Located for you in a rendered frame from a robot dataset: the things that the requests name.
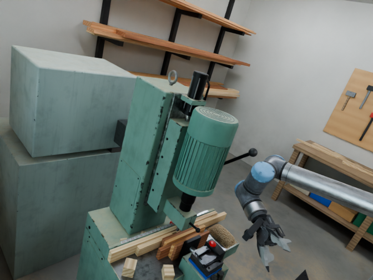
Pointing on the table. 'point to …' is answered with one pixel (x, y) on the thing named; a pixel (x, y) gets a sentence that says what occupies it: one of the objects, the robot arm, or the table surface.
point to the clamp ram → (190, 246)
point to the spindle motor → (204, 150)
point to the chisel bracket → (182, 223)
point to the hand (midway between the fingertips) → (277, 263)
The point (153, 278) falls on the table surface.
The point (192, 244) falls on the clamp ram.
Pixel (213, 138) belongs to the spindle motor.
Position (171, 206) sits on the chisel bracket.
